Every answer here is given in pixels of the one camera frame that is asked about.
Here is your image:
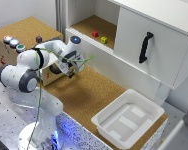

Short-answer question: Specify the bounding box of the white plastic box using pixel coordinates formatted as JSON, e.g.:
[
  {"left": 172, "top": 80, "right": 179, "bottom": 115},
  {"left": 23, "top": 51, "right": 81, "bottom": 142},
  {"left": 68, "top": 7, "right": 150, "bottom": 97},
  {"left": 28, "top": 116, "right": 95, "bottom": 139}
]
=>
[{"left": 90, "top": 88, "right": 166, "bottom": 150}]

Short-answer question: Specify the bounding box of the white cabinet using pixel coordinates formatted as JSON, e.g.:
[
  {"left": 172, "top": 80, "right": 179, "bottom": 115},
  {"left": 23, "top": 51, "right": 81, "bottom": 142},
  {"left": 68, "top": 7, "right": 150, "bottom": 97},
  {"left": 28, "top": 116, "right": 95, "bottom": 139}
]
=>
[{"left": 65, "top": 0, "right": 188, "bottom": 108}]

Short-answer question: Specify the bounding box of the purple block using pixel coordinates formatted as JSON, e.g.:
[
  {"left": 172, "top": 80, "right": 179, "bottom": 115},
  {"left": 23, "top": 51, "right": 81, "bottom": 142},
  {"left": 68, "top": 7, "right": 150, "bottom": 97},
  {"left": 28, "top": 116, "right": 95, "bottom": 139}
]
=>
[{"left": 35, "top": 35, "right": 43, "bottom": 44}]

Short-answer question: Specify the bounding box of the black door handle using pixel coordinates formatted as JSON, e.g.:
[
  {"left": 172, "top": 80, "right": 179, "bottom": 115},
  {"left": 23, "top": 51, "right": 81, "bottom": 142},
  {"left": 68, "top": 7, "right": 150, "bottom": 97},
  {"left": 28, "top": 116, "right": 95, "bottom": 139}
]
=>
[{"left": 138, "top": 31, "right": 155, "bottom": 65}]

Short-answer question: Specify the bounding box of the black drawer handle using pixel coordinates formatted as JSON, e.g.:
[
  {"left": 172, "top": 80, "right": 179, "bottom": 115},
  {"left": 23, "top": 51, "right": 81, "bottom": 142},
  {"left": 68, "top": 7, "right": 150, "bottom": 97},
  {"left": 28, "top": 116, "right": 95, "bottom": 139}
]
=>
[{"left": 48, "top": 63, "right": 64, "bottom": 76}]

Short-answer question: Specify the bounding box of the red button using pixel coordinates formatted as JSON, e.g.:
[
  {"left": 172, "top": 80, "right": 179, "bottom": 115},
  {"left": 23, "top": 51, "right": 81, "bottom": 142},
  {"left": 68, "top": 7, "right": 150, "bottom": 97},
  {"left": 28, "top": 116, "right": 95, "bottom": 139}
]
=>
[{"left": 2, "top": 34, "right": 14, "bottom": 45}]

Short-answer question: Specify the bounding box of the white sliding door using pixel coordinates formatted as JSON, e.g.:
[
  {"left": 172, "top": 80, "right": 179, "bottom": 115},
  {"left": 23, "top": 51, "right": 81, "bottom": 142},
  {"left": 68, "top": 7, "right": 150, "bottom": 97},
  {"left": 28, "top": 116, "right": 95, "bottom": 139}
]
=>
[{"left": 112, "top": 6, "right": 188, "bottom": 91}]

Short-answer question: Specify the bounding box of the green cable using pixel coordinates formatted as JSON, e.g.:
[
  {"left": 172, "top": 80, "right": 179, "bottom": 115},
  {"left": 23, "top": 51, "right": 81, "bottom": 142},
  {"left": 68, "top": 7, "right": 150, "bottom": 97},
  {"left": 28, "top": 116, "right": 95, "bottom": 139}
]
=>
[{"left": 26, "top": 47, "right": 97, "bottom": 150}]

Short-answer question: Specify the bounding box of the blue button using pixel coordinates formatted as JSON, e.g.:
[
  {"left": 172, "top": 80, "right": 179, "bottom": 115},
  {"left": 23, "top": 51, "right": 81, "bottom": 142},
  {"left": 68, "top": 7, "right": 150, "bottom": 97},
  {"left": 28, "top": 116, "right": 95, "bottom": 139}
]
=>
[{"left": 9, "top": 38, "right": 21, "bottom": 49}]

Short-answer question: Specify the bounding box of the pink block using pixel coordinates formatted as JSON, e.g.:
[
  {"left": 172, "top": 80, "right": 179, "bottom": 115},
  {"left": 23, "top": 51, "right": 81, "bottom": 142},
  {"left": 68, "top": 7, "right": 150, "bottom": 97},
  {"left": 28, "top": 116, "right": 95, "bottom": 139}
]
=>
[{"left": 91, "top": 30, "right": 100, "bottom": 38}]

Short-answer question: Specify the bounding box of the green button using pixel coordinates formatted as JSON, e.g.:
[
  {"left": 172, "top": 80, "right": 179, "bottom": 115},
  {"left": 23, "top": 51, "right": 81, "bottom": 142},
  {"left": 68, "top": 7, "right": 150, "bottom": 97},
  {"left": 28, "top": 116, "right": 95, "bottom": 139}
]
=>
[{"left": 15, "top": 43, "right": 27, "bottom": 54}]

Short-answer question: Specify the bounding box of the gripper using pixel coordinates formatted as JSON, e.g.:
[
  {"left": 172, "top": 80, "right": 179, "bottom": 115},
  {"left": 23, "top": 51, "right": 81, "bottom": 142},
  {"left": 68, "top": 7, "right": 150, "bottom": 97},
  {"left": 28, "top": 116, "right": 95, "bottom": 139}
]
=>
[{"left": 55, "top": 57, "right": 78, "bottom": 77}]

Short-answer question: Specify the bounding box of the yellow block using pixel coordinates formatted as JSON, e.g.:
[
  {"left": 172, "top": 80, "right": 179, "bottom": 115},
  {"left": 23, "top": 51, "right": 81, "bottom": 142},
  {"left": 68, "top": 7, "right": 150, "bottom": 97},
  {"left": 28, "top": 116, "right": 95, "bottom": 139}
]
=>
[{"left": 100, "top": 36, "right": 109, "bottom": 45}]

